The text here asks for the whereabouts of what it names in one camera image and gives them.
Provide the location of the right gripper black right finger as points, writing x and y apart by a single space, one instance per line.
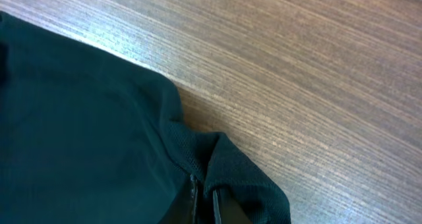
226 209

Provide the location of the black t-shirt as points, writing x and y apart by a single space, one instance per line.
87 137

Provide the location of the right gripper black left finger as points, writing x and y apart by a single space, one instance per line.
183 208

